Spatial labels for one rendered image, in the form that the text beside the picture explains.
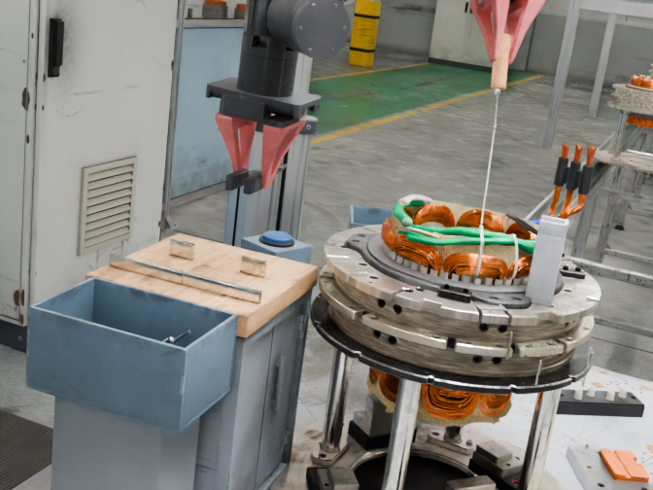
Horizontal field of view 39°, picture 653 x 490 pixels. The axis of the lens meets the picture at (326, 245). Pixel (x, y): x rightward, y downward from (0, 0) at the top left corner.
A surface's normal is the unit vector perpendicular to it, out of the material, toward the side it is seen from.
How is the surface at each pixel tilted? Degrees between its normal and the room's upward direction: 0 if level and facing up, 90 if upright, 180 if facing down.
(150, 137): 90
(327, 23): 94
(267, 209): 90
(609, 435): 0
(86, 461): 90
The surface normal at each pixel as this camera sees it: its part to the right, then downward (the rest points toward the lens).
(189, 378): 0.93, 0.22
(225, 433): -0.34, 0.23
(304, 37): 0.48, 0.37
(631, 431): 0.13, -0.95
